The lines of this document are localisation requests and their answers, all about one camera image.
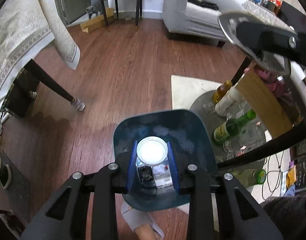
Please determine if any flat cardboard box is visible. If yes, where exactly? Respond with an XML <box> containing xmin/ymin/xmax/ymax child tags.
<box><xmin>80</xmin><ymin>8</ymin><xmax>114</xmax><ymax>33</ymax></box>

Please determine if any black monitor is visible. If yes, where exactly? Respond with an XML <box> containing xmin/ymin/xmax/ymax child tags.
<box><xmin>277</xmin><ymin>1</ymin><xmax>306</xmax><ymax>32</ymax></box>

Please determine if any grey armchair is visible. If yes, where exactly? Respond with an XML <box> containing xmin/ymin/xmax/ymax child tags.
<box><xmin>162</xmin><ymin>0</ymin><xmax>246</xmax><ymax>48</ymax></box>

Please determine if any round grey marble table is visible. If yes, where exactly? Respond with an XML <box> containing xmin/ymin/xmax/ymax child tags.
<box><xmin>218</xmin><ymin>12</ymin><xmax>306</xmax><ymax>85</ymax></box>

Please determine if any beige floor mat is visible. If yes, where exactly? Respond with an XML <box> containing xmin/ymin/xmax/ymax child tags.
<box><xmin>171</xmin><ymin>75</ymin><xmax>220</xmax><ymax>109</ymax></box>

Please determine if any white SD card packaging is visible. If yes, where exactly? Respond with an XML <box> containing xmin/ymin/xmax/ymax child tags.
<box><xmin>152</xmin><ymin>164</ymin><xmax>173</xmax><ymax>189</ymax></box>

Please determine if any green glass bottle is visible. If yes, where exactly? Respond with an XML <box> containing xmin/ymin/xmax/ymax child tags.
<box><xmin>212</xmin><ymin>109</ymin><xmax>257</xmax><ymax>146</ymax></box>

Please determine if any grey cat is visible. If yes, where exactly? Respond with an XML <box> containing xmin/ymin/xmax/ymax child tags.
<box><xmin>86</xmin><ymin>3</ymin><xmax>103</xmax><ymax>20</ymax></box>

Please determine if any dark wooden table leg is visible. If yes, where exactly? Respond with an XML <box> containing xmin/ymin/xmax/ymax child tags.
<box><xmin>24</xmin><ymin>60</ymin><xmax>85</xmax><ymax>111</ymax></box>

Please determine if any amber liquid bottle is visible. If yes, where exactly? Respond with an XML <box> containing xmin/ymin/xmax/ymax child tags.
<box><xmin>212</xmin><ymin>80</ymin><xmax>232</xmax><ymax>104</ymax></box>

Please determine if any fringed beige desk cloth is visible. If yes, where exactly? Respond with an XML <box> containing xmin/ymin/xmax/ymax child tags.
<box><xmin>242</xmin><ymin>1</ymin><xmax>296</xmax><ymax>34</ymax></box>

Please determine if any beige patterned tablecloth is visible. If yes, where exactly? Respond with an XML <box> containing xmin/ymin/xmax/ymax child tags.
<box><xmin>0</xmin><ymin>0</ymin><xmax>82</xmax><ymax>111</ymax></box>

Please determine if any dark teal trash bin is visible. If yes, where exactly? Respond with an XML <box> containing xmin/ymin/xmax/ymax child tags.
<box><xmin>113</xmin><ymin>109</ymin><xmax>218</xmax><ymax>211</ymax></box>

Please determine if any white plastic lid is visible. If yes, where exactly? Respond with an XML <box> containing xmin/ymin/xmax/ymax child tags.
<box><xmin>137</xmin><ymin>137</ymin><xmax>168</xmax><ymax>166</ymax></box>

